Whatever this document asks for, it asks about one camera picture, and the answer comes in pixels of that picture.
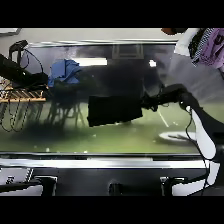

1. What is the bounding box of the black garment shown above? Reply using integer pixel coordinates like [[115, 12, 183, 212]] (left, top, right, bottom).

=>
[[87, 95, 144, 128]]

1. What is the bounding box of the black cable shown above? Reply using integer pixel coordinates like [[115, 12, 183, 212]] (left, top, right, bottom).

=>
[[184, 106, 210, 197], [19, 48, 46, 76]]

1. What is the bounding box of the white garment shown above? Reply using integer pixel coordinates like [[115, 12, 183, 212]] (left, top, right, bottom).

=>
[[173, 27, 201, 57]]

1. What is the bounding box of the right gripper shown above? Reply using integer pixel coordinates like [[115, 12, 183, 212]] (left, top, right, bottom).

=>
[[140, 92, 161, 113]]

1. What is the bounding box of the brown garment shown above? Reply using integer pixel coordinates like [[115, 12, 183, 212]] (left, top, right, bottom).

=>
[[161, 27, 188, 36]]

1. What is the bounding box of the blue garment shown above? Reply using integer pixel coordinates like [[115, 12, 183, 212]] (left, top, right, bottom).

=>
[[47, 58, 82, 88]]

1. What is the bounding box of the purple garment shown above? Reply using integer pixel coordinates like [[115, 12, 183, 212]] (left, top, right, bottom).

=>
[[199, 28, 224, 70]]

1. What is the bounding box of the silver frame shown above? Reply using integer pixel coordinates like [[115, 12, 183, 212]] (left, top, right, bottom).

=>
[[0, 153, 224, 197]]

